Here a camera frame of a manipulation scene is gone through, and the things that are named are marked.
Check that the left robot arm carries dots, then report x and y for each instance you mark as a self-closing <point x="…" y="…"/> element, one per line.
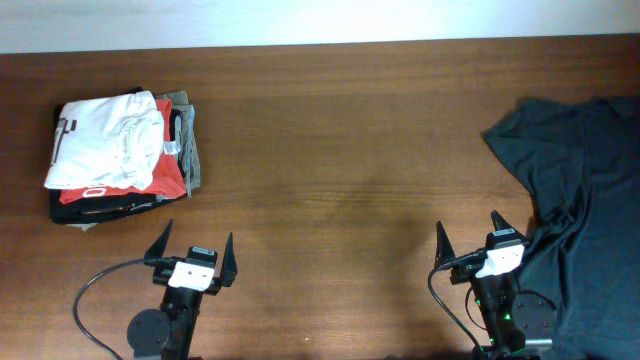
<point x="166" y="332"/>

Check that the olive grey folded garment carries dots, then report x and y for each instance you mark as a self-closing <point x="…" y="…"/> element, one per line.
<point x="190" y="145"/>

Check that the dark green t-shirt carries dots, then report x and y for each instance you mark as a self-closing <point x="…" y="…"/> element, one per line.
<point x="580" y="165"/>

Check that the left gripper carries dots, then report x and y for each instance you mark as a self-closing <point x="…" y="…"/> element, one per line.
<point x="227" y="270"/>

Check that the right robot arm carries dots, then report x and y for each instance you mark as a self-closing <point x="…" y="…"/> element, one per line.
<point x="519" y="322"/>

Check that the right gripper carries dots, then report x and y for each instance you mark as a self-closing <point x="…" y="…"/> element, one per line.
<point x="444" y="249"/>

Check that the white folded t-shirt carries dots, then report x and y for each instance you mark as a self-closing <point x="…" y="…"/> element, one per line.
<point x="107" y="142"/>

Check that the red folded t-shirt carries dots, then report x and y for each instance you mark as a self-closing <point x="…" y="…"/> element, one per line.
<point x="167" y="176"/>

